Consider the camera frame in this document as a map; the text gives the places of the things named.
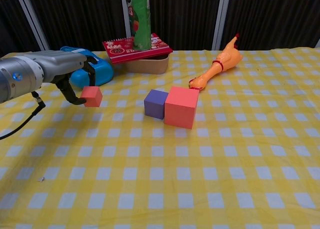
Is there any large orange foam cube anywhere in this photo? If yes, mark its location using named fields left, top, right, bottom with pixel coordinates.
left=163, top=86, right=200, bottom=130

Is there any blue detergent bottle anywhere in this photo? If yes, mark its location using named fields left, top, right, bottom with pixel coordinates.
left=59, top=45, right=115, bottom=87

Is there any yellow white checked tablecloth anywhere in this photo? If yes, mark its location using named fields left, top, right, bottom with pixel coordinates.
left=0, top=46, right=320, bottom=229

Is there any small orange foam cube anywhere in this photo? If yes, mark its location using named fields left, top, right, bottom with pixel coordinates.
left=80, top=86, right=104, bottom=108

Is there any purple cube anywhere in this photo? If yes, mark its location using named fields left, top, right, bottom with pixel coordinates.
left=143, top=89, right=168, bottom=120

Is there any green can with red lid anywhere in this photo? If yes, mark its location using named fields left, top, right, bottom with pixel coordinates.
left=124, top=0, right=153, bottom=51

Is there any beige oval box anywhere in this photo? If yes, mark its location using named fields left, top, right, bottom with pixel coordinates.
left=124, top=54, right=170, bottom=75

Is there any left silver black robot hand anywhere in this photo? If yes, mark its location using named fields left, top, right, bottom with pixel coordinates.
left=37, top=50, right=98, bottom=106

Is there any orange rubber chicken toy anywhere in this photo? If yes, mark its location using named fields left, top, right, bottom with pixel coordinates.
left=188, top=33, right=244, bottom=91

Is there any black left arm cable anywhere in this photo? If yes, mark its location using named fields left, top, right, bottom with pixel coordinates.
left=0, top=91, right=47, bottom=141

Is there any red desk calendar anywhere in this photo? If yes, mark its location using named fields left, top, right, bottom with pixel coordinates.
left=102, top=33, right=174, bottom=65

